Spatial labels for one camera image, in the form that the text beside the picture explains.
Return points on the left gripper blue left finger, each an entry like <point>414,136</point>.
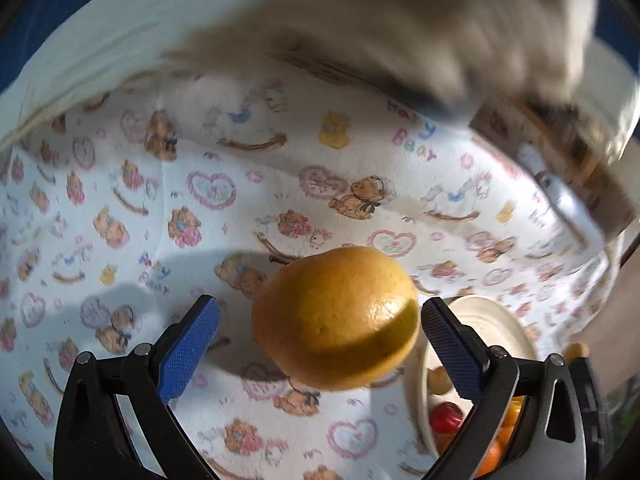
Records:
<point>182,345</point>

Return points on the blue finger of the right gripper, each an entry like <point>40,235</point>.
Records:
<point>595,418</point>

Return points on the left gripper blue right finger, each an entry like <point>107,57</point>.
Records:
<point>458,347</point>

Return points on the brown longan front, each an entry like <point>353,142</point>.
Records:
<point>438,381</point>

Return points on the red cherry tomato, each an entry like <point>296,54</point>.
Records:
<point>446,418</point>

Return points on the large yellow grapefruit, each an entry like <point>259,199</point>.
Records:
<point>338,320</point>

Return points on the small yellow orange tomato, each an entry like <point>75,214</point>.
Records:
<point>576,350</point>

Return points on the orange mandarin with stem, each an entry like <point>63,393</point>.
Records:
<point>491,460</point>

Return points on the cream round plate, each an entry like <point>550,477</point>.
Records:
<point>496,327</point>

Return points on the wooden headboard panel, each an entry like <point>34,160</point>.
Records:
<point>613,336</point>

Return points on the baby bear printed sheet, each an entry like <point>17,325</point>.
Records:
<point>123,210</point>

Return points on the white remote control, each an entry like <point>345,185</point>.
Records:
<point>563,200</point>

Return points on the striped Paris blanket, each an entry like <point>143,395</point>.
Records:
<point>60,53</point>

